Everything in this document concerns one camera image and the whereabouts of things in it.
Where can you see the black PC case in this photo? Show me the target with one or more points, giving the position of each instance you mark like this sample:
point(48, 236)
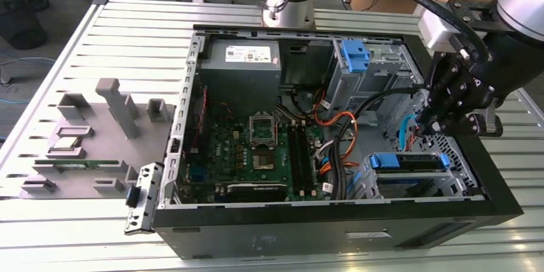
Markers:
point(340, 227)

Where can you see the black waste bin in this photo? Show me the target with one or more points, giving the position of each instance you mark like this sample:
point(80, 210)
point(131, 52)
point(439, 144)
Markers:
point(25, 31)

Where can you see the black gripper finger link bars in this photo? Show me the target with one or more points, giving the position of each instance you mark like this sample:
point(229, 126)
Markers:
point(484, 124)

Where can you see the metal drive cage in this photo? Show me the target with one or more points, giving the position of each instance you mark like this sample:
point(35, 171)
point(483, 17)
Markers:
point(383, 74)

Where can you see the silver CPU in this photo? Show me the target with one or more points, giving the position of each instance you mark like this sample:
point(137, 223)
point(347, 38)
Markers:
point(65, 145)

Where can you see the black graphics card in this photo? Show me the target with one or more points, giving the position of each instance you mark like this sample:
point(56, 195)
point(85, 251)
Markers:
point(255, 190)

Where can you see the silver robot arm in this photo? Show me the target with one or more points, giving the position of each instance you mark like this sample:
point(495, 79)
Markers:
point(288, 1)

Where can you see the green RAM stick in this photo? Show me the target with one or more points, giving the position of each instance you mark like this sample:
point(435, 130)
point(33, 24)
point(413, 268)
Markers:
point(76, 165)

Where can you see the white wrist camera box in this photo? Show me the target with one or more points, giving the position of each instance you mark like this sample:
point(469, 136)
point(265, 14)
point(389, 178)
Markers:
point(437, 30)

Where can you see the blue drive latch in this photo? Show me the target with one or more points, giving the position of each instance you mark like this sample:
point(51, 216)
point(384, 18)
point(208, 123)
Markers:
point(355, 57)

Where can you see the grey power supply unit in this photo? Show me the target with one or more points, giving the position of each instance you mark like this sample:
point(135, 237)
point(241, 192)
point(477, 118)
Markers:
point(237, 77)

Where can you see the black gripper finger with plate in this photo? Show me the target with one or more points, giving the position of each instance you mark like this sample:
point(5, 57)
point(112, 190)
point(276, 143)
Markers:
point(448, 93)

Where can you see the green motherboard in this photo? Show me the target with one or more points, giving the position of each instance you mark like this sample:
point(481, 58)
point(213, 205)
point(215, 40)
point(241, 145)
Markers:
point(237, 157)

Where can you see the metal slot retainer bracket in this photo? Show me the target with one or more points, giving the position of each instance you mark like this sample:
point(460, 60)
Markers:
point(148, 176)

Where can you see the grey parts rack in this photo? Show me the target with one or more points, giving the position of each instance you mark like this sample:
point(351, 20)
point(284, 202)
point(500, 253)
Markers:
point(105, 157)

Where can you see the blue expansion slot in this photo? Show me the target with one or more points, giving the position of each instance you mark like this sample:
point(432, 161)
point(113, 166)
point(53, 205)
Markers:
point(197, 173)

